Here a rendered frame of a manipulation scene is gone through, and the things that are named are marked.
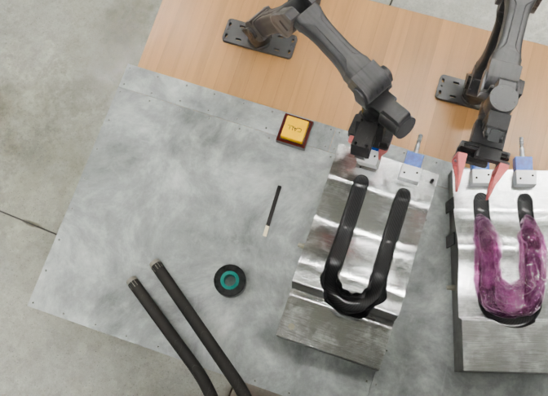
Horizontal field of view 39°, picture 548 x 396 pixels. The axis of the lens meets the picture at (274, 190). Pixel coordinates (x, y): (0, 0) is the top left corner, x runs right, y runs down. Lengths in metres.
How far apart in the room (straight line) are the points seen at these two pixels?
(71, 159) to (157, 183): 0.99
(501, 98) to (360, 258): 0.53
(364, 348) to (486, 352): 0.28
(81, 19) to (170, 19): 1.03
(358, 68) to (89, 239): 0.84
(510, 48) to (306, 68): 0.63
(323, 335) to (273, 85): 0.68
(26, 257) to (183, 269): 1.08
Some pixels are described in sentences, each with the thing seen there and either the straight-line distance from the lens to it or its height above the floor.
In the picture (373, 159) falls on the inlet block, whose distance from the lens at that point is 1.88.
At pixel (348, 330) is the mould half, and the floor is 0.86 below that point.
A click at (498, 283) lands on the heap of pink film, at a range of 1.92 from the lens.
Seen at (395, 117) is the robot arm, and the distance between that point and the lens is 1.68.
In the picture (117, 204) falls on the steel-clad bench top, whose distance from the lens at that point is 2.06.
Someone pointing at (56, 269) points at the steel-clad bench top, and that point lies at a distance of 2.06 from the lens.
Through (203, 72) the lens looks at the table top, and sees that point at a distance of 2.14.
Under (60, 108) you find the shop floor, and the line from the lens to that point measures 3.08.
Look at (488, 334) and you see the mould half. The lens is 1.89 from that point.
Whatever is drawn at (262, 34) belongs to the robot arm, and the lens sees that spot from 1.99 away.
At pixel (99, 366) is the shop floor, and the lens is 2.83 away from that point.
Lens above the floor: 2.74
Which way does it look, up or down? 75 degrees down
